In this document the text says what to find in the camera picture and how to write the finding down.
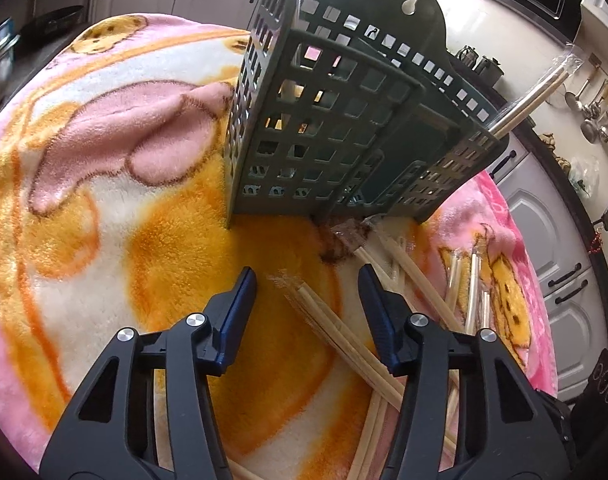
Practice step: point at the metal kettle with lid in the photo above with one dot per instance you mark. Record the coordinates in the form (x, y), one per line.
(489, 67)

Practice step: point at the white base cabinets under stove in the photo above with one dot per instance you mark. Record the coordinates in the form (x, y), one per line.
(539, 220)

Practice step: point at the small metal kettle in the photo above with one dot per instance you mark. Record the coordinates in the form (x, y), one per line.
(466, 55)

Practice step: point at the bunch of chopsticks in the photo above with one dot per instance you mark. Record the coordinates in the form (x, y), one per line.
(334, 330)

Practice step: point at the row of hanging kitchen utensils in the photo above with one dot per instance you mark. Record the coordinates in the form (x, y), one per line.
(599, 115)

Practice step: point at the pink and orange printed blanket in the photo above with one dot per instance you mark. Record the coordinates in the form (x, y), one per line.
(133, 285)

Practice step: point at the clear plastic bag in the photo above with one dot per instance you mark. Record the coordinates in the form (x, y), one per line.
(581, 175)

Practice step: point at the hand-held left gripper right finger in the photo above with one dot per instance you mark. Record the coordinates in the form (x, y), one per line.
(379, 310)

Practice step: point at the red beaded charm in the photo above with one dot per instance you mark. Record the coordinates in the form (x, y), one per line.
(595, 245)

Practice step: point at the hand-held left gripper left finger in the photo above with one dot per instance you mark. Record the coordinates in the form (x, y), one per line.
(241, 305)

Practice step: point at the ginger root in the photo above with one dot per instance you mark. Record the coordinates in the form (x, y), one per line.
(563, 162)
(549, 140)

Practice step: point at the black wok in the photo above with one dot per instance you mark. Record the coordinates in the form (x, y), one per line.
(53, 17)

